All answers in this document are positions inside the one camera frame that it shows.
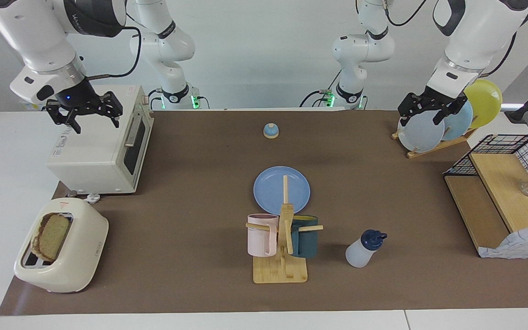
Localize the white checked cloth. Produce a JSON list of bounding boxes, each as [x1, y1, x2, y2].
[[478, 225, 528, 259]]

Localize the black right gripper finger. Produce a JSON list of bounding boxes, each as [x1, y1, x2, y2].
[[46, 99, 82, 134], [92, 92, 123, 129]]

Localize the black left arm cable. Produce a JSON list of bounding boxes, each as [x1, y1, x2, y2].
[[356, 0, 519, 77]]

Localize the cream two-slot toaster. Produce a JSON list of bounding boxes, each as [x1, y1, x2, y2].
[[14, 197, 110, 294]]

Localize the white toaster oven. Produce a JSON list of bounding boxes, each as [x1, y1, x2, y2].
[[46, 85, 154, 195]]

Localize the black base cable bundle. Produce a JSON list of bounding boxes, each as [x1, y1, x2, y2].
[[300, 69, 342, 108]]

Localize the white power strip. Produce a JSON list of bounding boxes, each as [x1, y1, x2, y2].
[[19, 99, 49, 111]]

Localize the light blue round plate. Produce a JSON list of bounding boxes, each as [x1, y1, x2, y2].
[[438, 100, 474, 141]]

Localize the wooden mug rack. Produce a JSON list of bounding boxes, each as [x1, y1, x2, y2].
[[246, 175, 324, 284]]

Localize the pink mug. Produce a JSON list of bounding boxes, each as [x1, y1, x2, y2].
[[247, 214, 279, 257]]

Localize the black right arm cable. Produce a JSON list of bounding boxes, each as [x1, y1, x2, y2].
[[85, 25, 142, 81]]

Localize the wooden plate rack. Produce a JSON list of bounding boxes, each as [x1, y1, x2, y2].
[[391, 115, 478, 159]]

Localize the teal mug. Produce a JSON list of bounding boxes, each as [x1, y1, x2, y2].
[[290, 215, 319, 258]]

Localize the yellow round plate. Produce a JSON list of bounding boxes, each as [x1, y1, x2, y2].
[[463, 79, 503, 130]]

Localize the white bottle with blue cap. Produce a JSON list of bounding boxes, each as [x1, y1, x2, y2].
[[345, 229, 388, 269]]

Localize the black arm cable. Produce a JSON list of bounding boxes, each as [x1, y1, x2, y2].
[[85, 25, 142, 81], [356, 0, 519, 77]]

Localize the grey round plate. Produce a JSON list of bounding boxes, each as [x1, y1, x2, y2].
[[398, 108, 446, 153]]

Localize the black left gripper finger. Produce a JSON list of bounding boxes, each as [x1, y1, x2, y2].
[[433, 99, 468, 126], [398, 93, 425, 127]]

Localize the brown table mat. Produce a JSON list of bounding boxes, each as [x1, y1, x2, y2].
[[0, 109, 528, 317]]

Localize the wooden shelf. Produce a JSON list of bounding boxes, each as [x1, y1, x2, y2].
[[444, 153, 528, 257]]

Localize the brown bread slice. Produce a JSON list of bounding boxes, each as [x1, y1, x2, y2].
[[31, 213, 72, 263]]

